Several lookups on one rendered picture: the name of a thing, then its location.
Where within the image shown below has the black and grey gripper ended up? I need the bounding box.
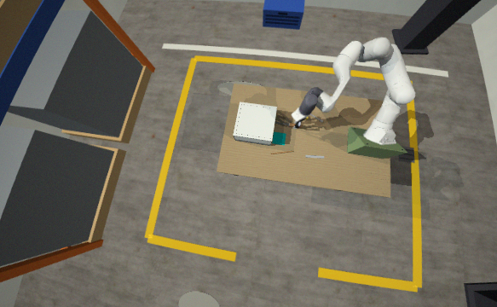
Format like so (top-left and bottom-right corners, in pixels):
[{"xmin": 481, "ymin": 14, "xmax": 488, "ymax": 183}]
[{"xmin": 293, "ymin": 118, "xmax": 306, "ymax": 129}]

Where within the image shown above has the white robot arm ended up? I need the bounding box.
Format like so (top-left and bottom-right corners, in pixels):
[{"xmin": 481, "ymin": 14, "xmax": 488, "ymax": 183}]
[{"xmin": 292, "ymin": 38, "xmax": 415, "ymax": 145}]

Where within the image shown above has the teal square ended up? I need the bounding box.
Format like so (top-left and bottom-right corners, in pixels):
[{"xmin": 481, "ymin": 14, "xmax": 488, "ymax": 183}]
[{"xmin": 272, "ymin": 132, "xmax": 286, "ymax": 145}]

